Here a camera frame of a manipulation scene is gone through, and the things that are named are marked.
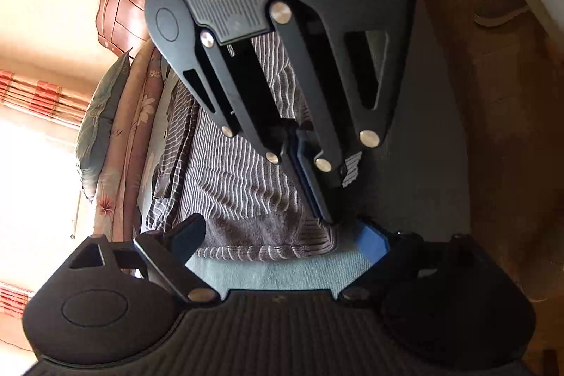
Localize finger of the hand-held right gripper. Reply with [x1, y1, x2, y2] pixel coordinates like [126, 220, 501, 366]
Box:
[268, 0, 408, 227]
[172, 30, 300, 167]

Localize window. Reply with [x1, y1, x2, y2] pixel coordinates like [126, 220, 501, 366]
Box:
[0, 123, 82, 284]

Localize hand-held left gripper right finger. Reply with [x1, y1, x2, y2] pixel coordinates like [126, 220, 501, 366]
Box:
[339, 217, 498, 307]

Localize teal floral pillow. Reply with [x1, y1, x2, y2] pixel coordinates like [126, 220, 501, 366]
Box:
[76, 50, 133, 203]

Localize wooden bed headboard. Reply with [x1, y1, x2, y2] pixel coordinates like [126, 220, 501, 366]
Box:
[98, 0, 154, 51]

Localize grey shoe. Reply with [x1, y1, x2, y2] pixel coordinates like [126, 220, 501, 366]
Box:
[473, 0, 530, 29]

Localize beige floral quilt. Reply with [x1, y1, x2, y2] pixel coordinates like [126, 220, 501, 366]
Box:
[92, 45, 156, 238]

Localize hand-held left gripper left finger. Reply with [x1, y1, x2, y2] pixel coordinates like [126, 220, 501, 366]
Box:
[68, 213, 220, 306]

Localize grey striped sweater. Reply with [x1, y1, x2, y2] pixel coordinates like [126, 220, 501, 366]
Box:
[141, 35, 366, 263]

